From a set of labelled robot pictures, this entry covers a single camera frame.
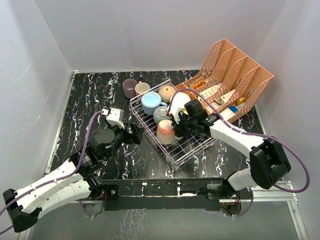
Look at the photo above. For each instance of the pink mug white inside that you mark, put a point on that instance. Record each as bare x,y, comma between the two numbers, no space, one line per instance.
141,87

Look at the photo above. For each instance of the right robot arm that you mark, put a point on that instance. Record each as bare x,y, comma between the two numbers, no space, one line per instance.
268,161

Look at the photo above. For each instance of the beige round mug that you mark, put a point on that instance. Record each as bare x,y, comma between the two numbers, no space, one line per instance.
166,92

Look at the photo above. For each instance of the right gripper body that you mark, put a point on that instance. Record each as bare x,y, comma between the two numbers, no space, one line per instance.
186,125

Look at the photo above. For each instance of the black front rail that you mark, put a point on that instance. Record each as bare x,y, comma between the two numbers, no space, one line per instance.
170,194

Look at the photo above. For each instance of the grey mug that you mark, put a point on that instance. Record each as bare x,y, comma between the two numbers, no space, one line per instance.
160,113

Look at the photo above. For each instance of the white wire dish rack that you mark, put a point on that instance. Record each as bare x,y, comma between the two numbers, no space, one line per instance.
181,150

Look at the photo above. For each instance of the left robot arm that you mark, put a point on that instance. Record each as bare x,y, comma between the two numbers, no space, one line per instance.
74,180

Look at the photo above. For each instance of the peach desk organizer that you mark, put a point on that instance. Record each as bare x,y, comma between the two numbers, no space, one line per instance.
240,79

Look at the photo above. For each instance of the purple mug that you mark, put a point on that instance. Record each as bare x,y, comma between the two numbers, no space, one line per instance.
128,87

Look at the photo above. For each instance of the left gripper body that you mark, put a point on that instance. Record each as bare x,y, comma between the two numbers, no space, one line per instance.
121,136

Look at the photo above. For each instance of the light blue mug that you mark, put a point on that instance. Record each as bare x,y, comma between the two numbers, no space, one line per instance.
151,101

